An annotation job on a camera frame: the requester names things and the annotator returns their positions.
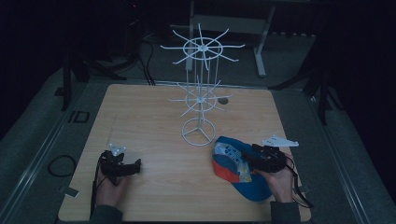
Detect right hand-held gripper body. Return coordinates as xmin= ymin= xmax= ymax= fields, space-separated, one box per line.
xmin=252 ymin=133 xmax=300 ymax=174

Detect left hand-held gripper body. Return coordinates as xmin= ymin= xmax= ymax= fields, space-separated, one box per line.
xmin=99 ymin=142 xmax=129 ymax=187

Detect coiled black cable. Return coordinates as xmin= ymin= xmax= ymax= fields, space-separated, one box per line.
xmin=47 ymin=154 xmax=78 ymax=178

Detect black floor cables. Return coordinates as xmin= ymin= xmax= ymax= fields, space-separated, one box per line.
xmin=135 ymin=38 xmax=157 ymax=87

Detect person's left hand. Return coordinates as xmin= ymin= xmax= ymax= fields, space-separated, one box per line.
xmin=94 ymin=170 xmax=131 ymax=207

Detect blue and orange cap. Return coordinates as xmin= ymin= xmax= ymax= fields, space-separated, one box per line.
xmin=212 ymin=135 xmax=274 ymax=203

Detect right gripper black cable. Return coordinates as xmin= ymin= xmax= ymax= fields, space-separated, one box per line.
xmin=285 ymin=154 xmax=314 ymax=209

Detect white metal desk frame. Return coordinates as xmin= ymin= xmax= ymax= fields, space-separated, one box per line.
xmin=185 ymin=0 xmax=312 ymax=78

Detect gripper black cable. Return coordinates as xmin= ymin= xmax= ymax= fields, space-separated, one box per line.
xmin=285 ymin=154 xmax=314 ymax=209
xmin=89 ymin=160 xmax=106 ymax=219

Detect white wire display rack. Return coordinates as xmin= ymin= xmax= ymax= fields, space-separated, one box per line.
xmin=160 ymin=22 xmax=246 ymax=147

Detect black metal stand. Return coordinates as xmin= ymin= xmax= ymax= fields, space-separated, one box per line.
xmin=269 ymin=59 xmax=345 ymax=126
xmin=59 ymin=46 xmax=128 ymax=112

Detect person's right hand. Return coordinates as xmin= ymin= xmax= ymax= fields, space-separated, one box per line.
xmin=262 ymin=153 xmax=296 ymax=203

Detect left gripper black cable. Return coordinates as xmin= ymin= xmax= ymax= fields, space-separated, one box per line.
xmin=89 ymin=160 xmax=106 ymax=219

